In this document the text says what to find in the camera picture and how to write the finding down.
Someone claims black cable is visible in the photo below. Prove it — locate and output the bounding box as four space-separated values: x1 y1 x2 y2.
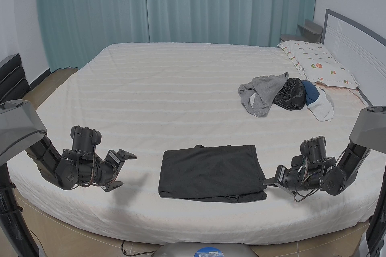
294 189 316 202
121 240 157 256

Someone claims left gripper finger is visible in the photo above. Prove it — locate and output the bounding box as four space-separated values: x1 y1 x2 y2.
118 149 138 160
103 181 123 193

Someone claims pile of clothes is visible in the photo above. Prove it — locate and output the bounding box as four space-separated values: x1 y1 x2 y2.
238 72 335 122

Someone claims bed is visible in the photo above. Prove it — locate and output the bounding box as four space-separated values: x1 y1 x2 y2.
6 9 386 246

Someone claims black chest of drawers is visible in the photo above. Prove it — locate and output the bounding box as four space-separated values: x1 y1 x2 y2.
0 53 30 102

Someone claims black T-shirt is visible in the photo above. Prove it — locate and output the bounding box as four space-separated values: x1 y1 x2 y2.
158 144 268 203

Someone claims grey bedside table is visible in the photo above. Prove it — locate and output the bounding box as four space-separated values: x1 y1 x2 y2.
280 19 323 44

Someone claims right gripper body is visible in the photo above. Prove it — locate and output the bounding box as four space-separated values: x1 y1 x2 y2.
275 165 298 194

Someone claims white printed pillow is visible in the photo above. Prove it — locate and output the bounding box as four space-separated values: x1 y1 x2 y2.
277 40 359 89

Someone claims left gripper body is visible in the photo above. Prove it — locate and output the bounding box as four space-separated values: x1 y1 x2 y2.
96 149 126 188

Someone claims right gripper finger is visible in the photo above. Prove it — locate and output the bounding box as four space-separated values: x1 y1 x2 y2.
263 176 280 188

